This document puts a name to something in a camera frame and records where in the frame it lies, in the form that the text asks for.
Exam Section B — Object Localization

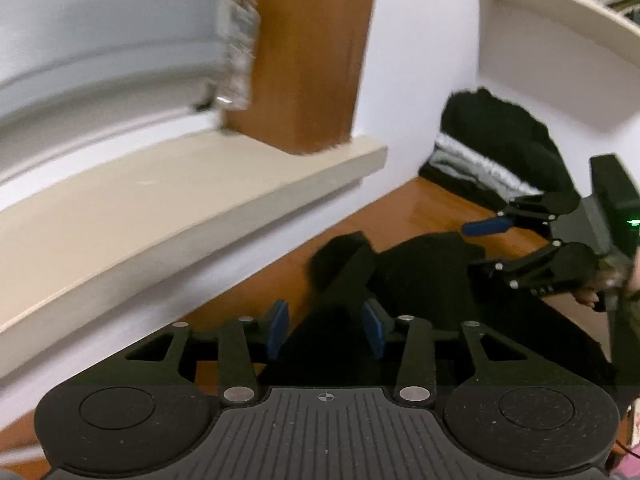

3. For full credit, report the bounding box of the grey window blind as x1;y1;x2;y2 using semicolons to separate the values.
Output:
0;0;241;106

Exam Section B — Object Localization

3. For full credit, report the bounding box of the beige window sill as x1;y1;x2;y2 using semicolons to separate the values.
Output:
0;132;390;378

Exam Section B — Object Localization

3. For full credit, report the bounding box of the white window frame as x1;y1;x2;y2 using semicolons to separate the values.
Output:
0;75;226;191

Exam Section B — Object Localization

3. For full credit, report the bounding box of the black folded garment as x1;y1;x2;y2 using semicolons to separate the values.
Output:
440;87;582;202

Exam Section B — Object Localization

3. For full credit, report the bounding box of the white bookshelf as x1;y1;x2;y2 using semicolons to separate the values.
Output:
475;0;640;136

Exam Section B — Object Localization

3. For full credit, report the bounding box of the beaded blind cord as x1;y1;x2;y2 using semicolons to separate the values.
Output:
215;0;266;111

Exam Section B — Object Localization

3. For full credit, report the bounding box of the wooden window frame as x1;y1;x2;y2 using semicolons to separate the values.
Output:
225;0;383;156

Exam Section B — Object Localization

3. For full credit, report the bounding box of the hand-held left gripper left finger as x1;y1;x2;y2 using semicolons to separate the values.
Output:
125;300;291;406

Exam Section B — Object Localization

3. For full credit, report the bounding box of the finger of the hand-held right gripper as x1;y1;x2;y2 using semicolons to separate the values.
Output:
461;192;551;238
467;241;562;294

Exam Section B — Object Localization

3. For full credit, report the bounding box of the black garment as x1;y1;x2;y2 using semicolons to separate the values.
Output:
440;87;582;202
307;232;621;386

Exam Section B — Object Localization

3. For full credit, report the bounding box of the grey striped folded garment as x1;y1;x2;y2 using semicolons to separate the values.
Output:
430;132;541;196

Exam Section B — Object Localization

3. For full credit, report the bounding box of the person's right hand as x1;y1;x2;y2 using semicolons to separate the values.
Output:
575;252;640;313

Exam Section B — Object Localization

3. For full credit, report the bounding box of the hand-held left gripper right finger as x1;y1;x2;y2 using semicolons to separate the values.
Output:
361;299;530;405

